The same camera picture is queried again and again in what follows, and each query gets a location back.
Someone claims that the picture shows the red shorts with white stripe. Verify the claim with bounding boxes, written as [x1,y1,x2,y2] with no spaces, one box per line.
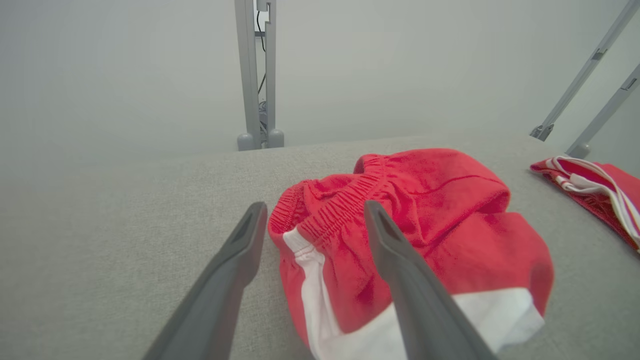
[267,148,555,360]

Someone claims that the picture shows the black cable inside post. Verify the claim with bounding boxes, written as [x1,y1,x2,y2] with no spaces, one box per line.
[255,10,267,97]

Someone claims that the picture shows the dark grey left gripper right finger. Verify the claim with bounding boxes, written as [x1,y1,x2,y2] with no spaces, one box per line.
[363,200,499,360]

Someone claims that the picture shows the grey metal partition post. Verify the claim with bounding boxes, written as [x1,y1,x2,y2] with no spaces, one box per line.
[234,0,285,152]

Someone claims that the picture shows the red and white jersey shirt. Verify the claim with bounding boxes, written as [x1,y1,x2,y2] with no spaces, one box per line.
[530,155,640,254]

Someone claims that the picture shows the grey metal support bar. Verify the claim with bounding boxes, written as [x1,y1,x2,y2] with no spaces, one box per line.
[529,0,640,142]
[567,64,640,160]

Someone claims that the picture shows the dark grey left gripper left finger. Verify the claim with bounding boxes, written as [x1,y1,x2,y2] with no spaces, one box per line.
[142,201,269,360]

